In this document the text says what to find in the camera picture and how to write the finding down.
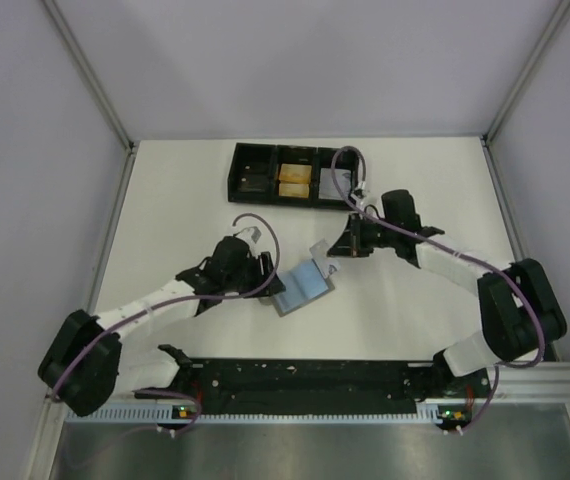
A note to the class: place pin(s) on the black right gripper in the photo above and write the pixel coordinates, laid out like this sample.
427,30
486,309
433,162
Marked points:
356,235

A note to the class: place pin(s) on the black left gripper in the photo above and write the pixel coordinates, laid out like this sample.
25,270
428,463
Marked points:
264,270

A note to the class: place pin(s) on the aluminium front frame rail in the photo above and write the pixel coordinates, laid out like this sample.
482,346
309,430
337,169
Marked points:
547,382

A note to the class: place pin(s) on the grey slotted cable duct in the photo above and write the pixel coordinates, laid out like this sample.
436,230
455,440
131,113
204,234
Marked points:
167,414

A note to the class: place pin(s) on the silver cards in bin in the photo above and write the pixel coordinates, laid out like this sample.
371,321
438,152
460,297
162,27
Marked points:
334,184

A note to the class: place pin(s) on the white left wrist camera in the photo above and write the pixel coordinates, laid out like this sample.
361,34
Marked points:
250,235

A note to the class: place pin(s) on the black right storage bin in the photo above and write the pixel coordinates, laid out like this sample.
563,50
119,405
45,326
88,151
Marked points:
347,160

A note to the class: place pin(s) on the dark cards in bin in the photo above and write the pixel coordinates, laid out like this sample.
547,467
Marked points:
254,183

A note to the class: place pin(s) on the gold cards in bin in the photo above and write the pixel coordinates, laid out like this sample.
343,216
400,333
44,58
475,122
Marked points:
295,173

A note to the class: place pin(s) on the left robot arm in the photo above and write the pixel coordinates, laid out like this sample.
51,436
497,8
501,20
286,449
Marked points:
94,357

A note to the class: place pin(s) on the gold credit card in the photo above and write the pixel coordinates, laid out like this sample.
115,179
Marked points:
294,190

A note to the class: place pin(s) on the grey card holder wallet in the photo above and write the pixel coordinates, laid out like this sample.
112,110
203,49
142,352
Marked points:
303,284

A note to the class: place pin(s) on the aluminium left frame post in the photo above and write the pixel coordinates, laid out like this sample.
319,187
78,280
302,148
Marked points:
87,73

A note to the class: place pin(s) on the aluminium frame post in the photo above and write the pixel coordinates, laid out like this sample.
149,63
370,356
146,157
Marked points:
553,27
87,73

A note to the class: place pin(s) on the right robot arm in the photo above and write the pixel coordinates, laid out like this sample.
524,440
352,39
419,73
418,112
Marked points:
519,312

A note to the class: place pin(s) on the black middle storage bin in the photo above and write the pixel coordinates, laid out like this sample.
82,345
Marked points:
293,154

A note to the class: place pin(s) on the aluminium right frame post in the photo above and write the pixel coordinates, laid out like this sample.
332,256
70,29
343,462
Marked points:
553,27

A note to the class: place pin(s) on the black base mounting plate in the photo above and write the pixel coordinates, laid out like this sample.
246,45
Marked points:
318,387

